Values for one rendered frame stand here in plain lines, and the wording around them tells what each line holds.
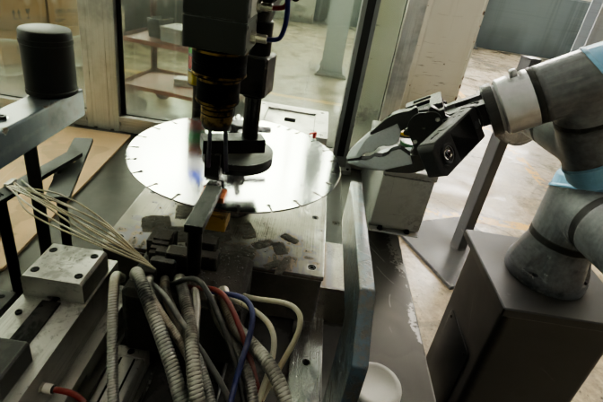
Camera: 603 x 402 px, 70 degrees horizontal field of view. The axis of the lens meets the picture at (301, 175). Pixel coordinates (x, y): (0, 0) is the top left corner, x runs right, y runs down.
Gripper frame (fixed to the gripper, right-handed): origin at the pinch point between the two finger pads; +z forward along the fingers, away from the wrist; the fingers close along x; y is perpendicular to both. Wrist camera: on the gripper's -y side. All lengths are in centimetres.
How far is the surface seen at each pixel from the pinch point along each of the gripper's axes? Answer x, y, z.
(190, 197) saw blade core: 6.7, -14.7, 17.6
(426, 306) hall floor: -104, 92, 23
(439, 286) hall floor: -107, 107, 18
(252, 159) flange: 5.6, -2.1, 14.1
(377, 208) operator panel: -18.7, 20.7, 5.8
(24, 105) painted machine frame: 25.0, -19.5, 27.9
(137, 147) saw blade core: 14.2, -5.3, 29.3
